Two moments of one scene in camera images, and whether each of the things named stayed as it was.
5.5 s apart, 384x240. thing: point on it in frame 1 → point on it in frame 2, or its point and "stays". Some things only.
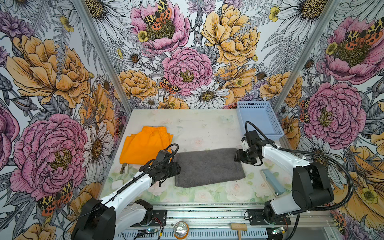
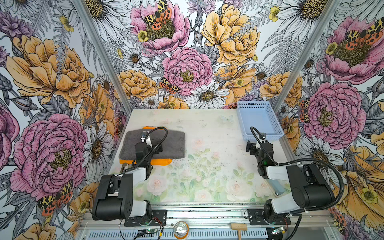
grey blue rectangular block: (278, 187) stays
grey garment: (207, 167) → (172, 141)
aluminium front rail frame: (220, 221) stays
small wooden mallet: (239, 227) stays
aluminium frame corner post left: (107, 62) stays
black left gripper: (175, 170) → (156, 146)
